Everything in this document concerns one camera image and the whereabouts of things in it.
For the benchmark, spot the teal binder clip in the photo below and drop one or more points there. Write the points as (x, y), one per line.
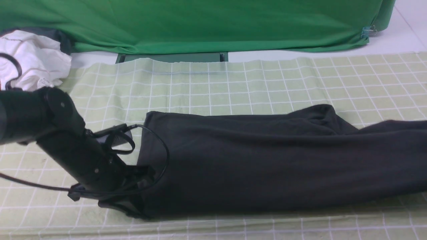
(368, 31)

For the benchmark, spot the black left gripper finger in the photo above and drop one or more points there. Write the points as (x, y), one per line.
(131, 206)

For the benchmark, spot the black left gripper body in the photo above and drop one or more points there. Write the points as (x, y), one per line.
(99, 174)

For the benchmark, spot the light green checkered tablecloth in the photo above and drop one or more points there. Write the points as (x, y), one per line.
(363, 90)

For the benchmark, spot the crumpled white shirt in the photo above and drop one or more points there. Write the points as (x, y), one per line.
(40, 57)

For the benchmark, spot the dark gray garment behind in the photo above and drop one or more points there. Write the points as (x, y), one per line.
(66, 46)

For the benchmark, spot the green backdrop cloth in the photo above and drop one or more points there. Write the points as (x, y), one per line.
(203, 26)

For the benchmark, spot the dark gray long-sleeved shirt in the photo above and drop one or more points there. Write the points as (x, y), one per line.
(306, 159)

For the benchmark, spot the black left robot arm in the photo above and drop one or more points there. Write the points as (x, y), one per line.
(49, 118)

